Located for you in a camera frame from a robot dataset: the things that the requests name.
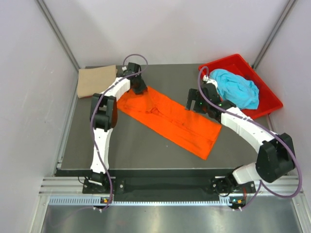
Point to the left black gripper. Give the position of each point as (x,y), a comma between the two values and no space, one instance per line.
(143,87)

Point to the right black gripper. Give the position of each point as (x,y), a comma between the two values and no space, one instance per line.
(194,95)

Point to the orange t shirt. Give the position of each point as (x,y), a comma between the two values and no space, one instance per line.
(189,130)

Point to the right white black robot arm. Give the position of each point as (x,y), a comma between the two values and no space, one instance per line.
(275,151)

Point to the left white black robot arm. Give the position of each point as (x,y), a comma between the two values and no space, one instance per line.
(103,119)

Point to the folded beige t shirt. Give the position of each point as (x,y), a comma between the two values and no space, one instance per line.
(95,80)

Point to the blue t shirt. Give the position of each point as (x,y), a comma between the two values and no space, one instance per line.
(235,88)

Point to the red plastic bin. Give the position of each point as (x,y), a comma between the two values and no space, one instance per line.
(268,101)

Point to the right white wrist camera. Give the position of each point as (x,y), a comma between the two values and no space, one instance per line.
(206,79)

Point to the grey slotted cable duct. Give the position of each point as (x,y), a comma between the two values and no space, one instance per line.
(101,201)

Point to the aluminium frame rail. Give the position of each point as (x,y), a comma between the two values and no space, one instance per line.
(70,186)

